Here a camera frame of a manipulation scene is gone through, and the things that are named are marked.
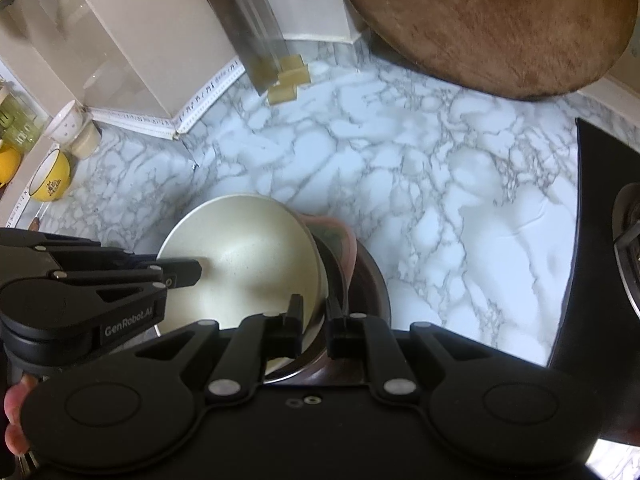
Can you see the stainless steel mixing bowl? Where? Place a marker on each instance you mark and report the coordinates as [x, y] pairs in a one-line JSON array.
[[367, 295]]

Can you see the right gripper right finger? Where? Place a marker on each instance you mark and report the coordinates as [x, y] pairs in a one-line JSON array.
[[369, 341]]

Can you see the white floral cup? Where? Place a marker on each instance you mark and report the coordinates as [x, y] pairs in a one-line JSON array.
[[66, 126]]

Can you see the cream ceramic bowl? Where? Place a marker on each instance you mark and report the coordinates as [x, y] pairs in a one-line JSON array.
[[255, 254]]

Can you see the black gas stove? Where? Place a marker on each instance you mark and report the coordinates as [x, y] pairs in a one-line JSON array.
[[598, 337]]

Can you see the round wooden cutting board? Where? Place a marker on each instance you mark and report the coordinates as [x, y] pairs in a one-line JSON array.
[[518, 49]]

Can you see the yellow enamel mug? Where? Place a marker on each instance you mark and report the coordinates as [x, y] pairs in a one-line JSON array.
[[52, 178]]

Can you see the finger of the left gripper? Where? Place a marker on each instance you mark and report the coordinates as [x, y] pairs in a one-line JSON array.
[[178, 272]]

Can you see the green glass jar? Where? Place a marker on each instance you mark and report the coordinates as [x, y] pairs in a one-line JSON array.
[[20, 125]]

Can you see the pale yellow blocks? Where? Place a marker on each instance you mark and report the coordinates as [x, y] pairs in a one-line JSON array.
[[280, 86]]

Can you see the beige ceramic cup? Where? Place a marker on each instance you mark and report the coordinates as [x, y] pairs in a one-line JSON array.
[[87, 141]]

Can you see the left human hand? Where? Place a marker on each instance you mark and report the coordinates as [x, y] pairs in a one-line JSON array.
[[13, 401]]

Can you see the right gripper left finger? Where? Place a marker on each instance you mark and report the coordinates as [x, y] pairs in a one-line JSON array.
[[258, 339]]

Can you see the cleaver with wooden handle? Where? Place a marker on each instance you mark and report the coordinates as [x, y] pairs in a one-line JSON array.
[[255, 34]]

